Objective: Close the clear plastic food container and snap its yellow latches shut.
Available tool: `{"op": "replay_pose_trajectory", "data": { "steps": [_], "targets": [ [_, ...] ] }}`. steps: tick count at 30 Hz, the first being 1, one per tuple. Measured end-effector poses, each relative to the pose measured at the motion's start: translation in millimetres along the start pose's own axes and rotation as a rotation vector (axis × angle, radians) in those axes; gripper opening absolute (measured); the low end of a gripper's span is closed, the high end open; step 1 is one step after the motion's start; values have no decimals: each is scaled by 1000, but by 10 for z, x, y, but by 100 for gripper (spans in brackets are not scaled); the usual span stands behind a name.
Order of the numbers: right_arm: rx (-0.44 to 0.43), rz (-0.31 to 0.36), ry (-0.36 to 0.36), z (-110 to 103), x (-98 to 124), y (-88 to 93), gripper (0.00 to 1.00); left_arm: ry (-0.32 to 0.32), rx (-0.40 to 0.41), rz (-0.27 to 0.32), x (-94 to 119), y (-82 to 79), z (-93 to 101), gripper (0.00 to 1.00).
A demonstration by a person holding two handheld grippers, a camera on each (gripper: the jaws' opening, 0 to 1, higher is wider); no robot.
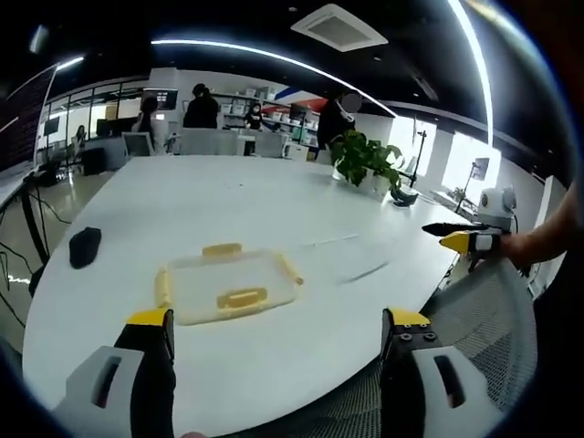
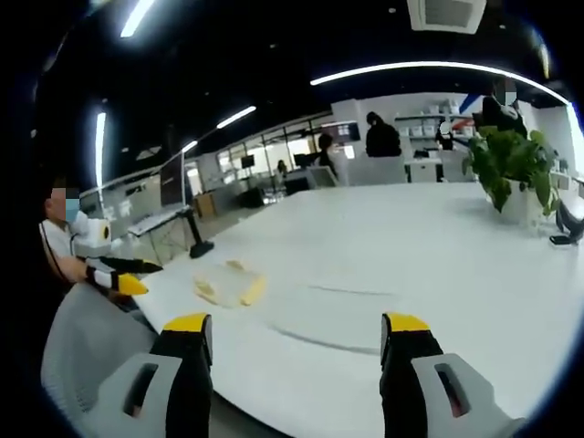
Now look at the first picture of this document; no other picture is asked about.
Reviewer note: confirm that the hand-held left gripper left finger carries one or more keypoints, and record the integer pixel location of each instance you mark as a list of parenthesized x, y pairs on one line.
[(114, 392)]

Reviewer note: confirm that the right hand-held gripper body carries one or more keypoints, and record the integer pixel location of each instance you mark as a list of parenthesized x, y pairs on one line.
[(495, 203)]

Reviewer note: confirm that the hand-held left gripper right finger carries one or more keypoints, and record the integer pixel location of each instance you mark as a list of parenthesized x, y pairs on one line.
[(424, 397)]

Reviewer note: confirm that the clear plastic food container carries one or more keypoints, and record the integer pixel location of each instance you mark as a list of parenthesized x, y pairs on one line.
[(228, 278)]

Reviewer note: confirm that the person's right hand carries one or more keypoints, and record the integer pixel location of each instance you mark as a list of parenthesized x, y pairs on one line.
[(515, 251)]

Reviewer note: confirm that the person's left hand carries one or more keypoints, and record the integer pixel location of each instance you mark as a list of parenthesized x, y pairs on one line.
[(194, 434)]

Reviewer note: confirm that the black desk gadget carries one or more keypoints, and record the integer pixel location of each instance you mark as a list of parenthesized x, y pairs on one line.
[(405, 199)]

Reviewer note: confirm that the grey mesh office chair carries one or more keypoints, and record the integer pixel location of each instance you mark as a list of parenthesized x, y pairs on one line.
[(474, 315)]

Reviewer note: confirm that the black tripod stand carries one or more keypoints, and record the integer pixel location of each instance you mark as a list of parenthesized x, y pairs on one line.
[(420, 150)]

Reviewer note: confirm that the green potted plant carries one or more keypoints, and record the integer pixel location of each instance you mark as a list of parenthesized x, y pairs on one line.
[(365, 159)]

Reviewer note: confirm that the black cloth lump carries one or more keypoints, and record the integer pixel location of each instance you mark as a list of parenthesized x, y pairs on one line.
[(84, 247)]

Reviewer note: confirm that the shelf with white boxes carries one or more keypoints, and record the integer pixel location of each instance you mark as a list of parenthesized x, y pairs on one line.
[(292, 116)]

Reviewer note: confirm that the ceiling air vent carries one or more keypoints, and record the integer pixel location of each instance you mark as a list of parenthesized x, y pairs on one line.
[(340, 27)]

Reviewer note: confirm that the white computer monitor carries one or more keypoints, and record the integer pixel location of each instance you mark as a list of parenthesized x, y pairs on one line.
[(138, 144)]

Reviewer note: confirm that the black wall screen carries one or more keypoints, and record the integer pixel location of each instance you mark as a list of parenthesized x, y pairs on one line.
[(160, 99)]

